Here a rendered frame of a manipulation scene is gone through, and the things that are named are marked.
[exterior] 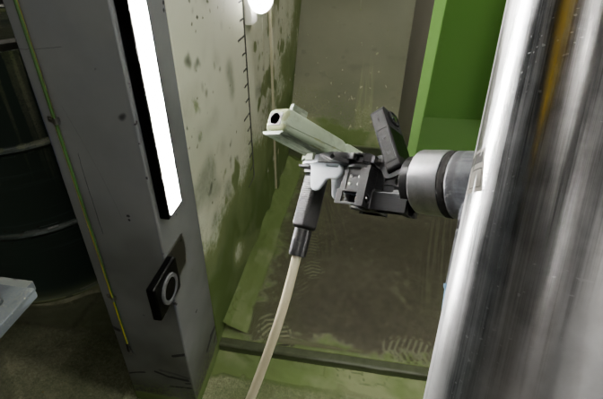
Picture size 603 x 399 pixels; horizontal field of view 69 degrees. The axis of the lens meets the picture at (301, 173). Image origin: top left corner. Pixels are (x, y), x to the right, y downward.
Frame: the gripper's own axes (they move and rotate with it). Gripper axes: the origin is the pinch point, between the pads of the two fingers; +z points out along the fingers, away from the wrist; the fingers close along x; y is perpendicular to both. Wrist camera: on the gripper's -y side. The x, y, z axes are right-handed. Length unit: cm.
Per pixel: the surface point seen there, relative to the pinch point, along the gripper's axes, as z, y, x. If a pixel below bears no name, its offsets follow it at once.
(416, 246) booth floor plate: 34, 1, 102
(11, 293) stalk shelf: 8.2, 28.5, -36.2
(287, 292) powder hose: -1.3, 22.1, -0.8
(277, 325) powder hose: -0.5, 27.4, -0.2
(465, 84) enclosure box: 12, -52, 73
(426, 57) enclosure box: 0.9, -35.9, 28.8
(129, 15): 14.9, -12.2, -32.0
